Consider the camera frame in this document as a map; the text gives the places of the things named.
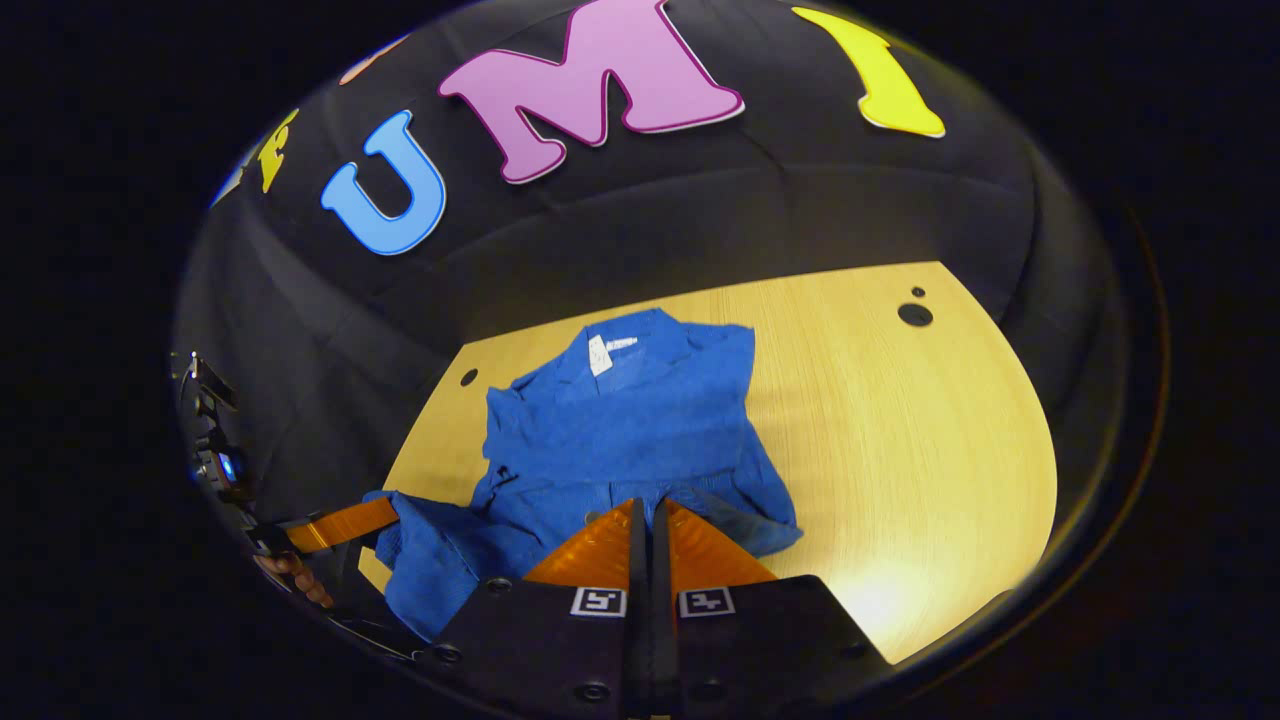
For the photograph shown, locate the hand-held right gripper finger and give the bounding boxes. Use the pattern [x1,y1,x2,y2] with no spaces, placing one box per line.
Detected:
[415,497,653,720]
[652,497,896,720]

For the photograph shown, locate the black backdrop cloth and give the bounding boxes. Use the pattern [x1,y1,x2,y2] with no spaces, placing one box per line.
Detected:
[170,0,1136,561]

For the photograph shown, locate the blue button-up shirt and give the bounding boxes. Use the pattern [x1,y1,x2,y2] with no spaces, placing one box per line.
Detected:
[362,307,804,643]

